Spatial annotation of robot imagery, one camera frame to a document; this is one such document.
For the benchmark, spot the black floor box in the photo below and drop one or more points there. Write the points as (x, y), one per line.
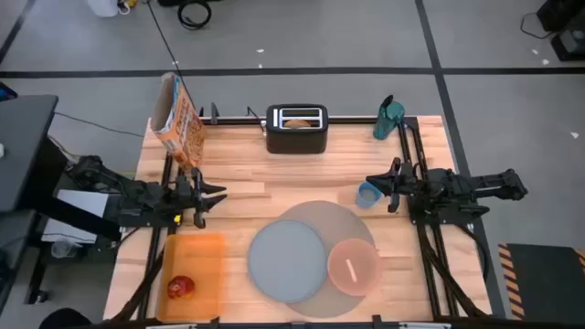
(571, 45)

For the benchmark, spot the hazard-striped black mat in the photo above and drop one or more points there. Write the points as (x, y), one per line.
(548, 279)

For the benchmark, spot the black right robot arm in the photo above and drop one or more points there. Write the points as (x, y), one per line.
(484, 183)

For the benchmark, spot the black equipment case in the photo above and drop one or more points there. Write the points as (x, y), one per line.
(562, 13)

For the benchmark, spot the white bucket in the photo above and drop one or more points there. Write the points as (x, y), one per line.
(103, 7)

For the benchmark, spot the toasted bagel half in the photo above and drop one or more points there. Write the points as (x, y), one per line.
(297, 124)

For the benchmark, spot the blue plastic cup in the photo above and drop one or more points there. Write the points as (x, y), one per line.
(368, 197)

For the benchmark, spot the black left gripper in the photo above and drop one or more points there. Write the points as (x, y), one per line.
(197, 201)

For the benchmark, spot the grey round plate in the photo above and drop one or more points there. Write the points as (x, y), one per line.
(288, 260)

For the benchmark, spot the white paper sheet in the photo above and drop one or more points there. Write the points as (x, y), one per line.
(87, 201)

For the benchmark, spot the pink bowl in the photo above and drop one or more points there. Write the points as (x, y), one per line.
(365, 274)

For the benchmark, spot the round grey placemat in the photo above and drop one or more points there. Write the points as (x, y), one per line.
(329, 219)

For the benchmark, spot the black desk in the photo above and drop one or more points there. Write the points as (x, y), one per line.
(23, 146)

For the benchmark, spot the orange cereal box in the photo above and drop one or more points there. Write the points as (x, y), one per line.
(183, 132)

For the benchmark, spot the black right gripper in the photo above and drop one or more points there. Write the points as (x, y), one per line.
(396, 187)

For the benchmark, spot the red apple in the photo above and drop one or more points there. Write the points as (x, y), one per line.
(180, 288)

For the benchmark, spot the teal translucent bottle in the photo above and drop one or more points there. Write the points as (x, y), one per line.
(386, 121)

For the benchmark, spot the black two-slot toaster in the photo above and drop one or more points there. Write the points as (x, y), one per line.
(297, 141)

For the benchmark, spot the clear plastic cup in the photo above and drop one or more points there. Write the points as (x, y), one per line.
(64, 249)

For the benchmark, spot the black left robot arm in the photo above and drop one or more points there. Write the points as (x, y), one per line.
(137, 194)

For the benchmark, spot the black rounded object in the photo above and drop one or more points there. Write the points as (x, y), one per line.
(64, 320)

